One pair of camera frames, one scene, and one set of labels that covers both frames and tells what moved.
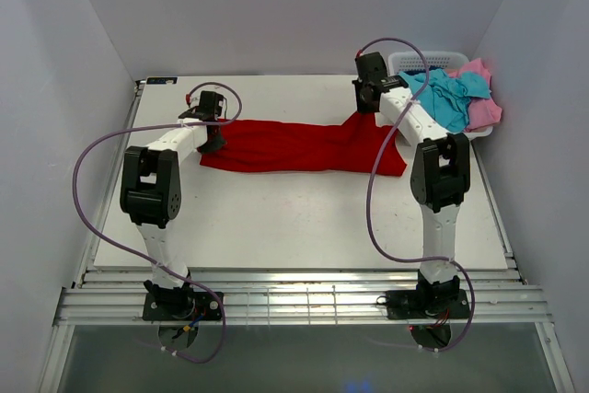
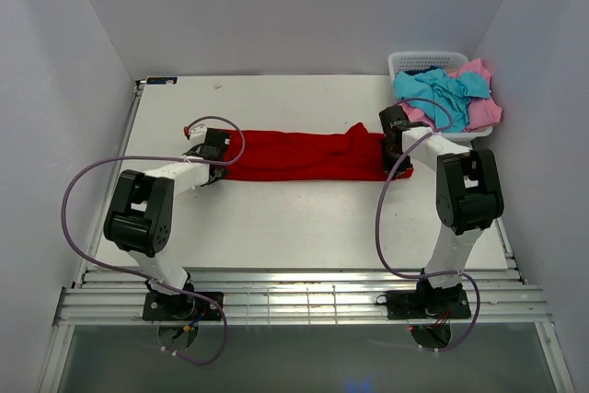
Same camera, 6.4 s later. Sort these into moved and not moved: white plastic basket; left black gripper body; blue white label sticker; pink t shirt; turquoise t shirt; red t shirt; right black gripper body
Moved: right black gripper body; left black gripper body; red t shirt
Not moved: blue white label sticker; turquoise t shirt; pink t shirt; white plastic basket
